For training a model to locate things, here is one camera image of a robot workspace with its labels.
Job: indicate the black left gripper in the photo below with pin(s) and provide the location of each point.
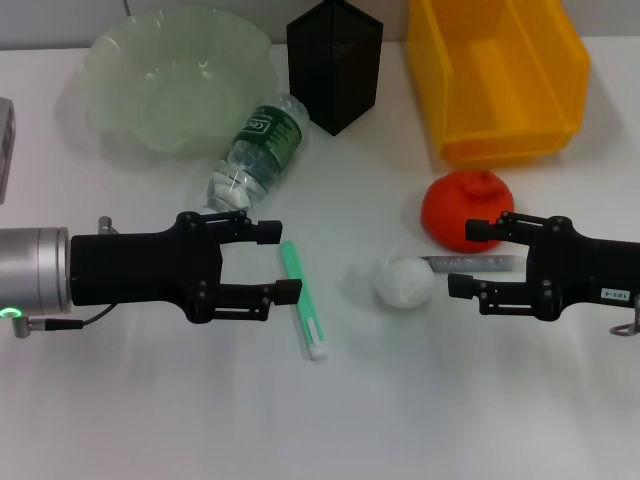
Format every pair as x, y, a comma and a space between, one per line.
130, 267

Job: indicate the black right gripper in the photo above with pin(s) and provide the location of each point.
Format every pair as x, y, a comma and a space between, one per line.
590, 275

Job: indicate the green pen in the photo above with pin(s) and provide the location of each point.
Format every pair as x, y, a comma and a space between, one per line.
305, 305

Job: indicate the orange toy fruit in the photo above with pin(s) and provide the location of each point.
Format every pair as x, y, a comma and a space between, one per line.
450, 210

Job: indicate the white paper ball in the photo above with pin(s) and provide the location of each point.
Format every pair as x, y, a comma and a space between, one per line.
405, 282

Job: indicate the clear green-label water bottle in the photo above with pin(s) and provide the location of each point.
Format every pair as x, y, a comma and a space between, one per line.
265, 142

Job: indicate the grey glitter pen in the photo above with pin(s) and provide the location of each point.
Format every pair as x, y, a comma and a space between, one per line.
470, 263

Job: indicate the black mesh pen holder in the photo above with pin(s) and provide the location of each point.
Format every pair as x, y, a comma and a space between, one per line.
332, 70

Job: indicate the pale green glass fruit plate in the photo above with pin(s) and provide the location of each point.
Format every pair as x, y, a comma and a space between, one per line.
165, 85

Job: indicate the yellow plastic bin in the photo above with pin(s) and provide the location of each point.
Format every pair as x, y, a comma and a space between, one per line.
500, 90

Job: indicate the silver left connector plug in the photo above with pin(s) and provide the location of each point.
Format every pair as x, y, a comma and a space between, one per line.
106, 225

